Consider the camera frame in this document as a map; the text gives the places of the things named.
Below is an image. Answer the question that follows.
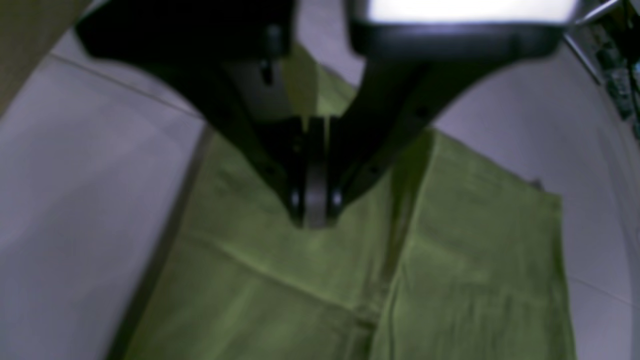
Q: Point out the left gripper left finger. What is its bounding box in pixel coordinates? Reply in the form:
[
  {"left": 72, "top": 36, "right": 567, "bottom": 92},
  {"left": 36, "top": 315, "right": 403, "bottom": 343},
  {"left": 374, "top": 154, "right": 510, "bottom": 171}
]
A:
[{"left": 75, "top": 0, "right": 314, "bottom": 227}]

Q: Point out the green T-shirt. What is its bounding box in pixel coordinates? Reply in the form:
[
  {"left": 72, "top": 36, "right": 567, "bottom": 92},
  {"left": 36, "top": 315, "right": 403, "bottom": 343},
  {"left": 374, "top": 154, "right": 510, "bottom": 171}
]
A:
[{"left": 107, "top": 45, "right": 578, "bottom": 360}]

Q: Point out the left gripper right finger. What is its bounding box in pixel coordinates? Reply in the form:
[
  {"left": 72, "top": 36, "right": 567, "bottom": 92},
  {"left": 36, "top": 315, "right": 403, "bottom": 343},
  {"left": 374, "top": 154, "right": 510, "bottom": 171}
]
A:
[{"left": 315, "top": 0, "right": 579, "bottom": 227}]

